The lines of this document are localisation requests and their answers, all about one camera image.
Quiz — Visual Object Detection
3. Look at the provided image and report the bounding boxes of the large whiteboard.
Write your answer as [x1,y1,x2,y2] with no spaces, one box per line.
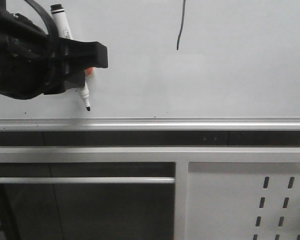
[0,0,300,131]

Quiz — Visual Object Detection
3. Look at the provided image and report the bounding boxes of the white marker black tip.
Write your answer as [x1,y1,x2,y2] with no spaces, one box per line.
[50,3,91,112]

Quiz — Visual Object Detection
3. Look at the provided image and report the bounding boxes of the white horizontal rod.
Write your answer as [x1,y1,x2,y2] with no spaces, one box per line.
[0,177,175,185]

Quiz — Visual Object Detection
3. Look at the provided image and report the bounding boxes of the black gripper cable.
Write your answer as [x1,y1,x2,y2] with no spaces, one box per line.
[23,0,60,58]

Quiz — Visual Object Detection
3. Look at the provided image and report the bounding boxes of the red round magnet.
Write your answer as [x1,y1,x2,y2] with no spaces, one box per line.
[85,67,94,78]

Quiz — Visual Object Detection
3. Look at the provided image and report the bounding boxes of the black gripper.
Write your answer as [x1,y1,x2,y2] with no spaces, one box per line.
[0,0,108,100]

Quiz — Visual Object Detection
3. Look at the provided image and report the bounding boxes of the grey whiteboard stand frame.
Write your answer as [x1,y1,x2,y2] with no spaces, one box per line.
[0,147,300,240]

